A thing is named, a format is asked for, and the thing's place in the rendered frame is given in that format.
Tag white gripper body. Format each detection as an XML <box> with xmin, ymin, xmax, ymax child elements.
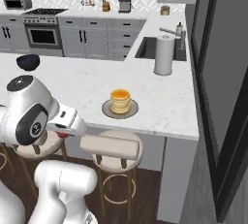
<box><xmin>47</xmin><ymin>114</ymin><xmax>89</xmax><ymax>138</ymax></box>

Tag golden pancake stack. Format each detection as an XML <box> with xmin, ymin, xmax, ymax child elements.
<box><xmin>109</xmin><ymin>88</ymin><xmax>132</xmax><ymax>115</ymax></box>

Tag dark grey fridge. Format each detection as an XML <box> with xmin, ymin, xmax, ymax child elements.
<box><xmin>184</xmin><ymin>0</ymin><xmax>248</xmax><ymax>224</ymax></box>

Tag black framed fridge door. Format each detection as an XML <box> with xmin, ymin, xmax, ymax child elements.
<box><xmin>190</xmin><ymin>0</ymin><xmax>248</xmax><ymax>224</ymax></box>

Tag beige stool with backrest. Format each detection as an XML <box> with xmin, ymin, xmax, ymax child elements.
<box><xmin>78</xmin><ymin>129</ymin><xmax>144</xmax><ymax>220</ymax></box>
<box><xmin>12</xmin><ymin>130</ymin><xmax>69</xmax><ymax>201</ymax></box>

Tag grey round plate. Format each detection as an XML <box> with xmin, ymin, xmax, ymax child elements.
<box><xmin>101</xmin><ymin>98</ymin><xmax>140</xmax><ymax>120</ymax></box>

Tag dark blue bowl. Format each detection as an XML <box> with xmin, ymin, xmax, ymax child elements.
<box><xmin>15</xmin><ymin>53</ymin><xmax>42</xmax><ymax>72</ymax></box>

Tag grey base cupboard run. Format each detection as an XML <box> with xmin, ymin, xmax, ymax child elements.
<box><xmin>0</xmin><ymin>14</ymin><xmax>148</xmax><ymax>62</ymax></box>

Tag steel stove with oven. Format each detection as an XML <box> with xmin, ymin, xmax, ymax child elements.
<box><xmin>21</xmin><ymin>7</ymin><xmax>70</xmax><ymax>50</ymax></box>

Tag dark sink basin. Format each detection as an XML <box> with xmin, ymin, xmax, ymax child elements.
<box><xmin>134</xmin><ymin>36</ymin><xmax>188</xmax><ymax>63</ymax></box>

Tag white paper towel roll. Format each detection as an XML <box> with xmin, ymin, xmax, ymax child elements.
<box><xmin>152</xmin><ymin>34</ymin><xmax>175</xmax><ymax>77</ymax></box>

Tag wooden knife block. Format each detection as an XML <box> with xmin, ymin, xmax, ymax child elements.
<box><xmin>101</xmin><ymin>0</ymin><xmax>111</xmax><ymax>13</ymax></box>

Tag silver tap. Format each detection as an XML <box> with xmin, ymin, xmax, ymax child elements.
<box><xmin>158</xmin><ymin>26</ymin><xmax>187</xmax><ymax>51</ymax></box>

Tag grey microwave oven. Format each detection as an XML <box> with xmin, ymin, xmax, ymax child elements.
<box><xmin>1</xmin><ymin>0</ymin><xmax>34</xmax><ymax>12</ymax></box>

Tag silver soap dispenser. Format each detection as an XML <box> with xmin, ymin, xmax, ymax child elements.
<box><xmin>175</xmin><ymin>21</ymin><xmax>184</xmax><ymax>36</ymax></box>

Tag yellow jar with dark lid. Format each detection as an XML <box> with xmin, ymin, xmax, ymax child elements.
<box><xmin>160</xmin><ymin>5</ymin><xmax>171</xmax><ymax>16</ymax></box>

